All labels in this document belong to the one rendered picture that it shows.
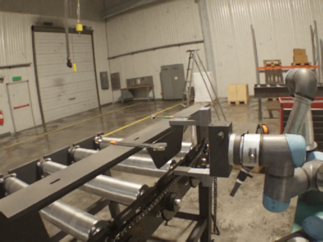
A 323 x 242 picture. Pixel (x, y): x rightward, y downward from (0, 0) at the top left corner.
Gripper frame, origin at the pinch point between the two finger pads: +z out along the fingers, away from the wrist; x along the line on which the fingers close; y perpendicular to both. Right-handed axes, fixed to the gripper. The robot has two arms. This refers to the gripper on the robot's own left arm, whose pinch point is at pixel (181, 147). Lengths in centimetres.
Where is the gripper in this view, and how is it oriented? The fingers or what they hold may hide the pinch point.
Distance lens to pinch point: 56.2
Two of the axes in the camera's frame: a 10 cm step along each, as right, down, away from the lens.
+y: -4.7, 2.3, -8.5
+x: 1.1, 9.7, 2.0
